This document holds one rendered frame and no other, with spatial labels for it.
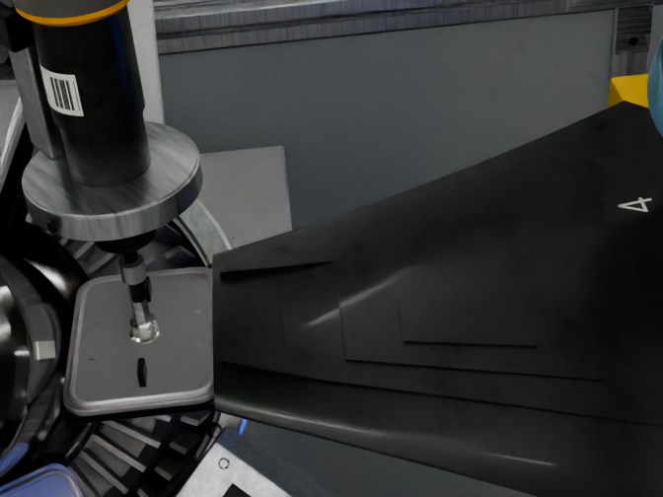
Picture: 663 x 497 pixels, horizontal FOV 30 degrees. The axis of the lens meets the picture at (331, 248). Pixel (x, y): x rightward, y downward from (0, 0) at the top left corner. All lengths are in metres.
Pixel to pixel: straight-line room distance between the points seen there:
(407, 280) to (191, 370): 0.10
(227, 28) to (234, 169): 0.14
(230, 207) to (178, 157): 0.70
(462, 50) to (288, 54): 0.18
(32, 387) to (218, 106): 0.83
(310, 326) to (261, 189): 0.69
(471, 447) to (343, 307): 0.08
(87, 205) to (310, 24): 0.79
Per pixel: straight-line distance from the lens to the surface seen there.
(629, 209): 0.57
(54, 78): 0.46
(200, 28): 1.24
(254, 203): 1.19
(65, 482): 0.59
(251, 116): 1.30
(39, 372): 0.50
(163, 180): 0.48
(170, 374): 0.52
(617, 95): 0.93
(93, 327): 0.56
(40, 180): 0.49
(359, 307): 0.53
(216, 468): 0.63
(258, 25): 1.26
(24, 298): 0.50
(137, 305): 0.53
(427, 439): 0.49
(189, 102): 1.29
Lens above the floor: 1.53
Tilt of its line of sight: 37 degrees down
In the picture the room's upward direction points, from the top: 5 degrees counter-clockwise
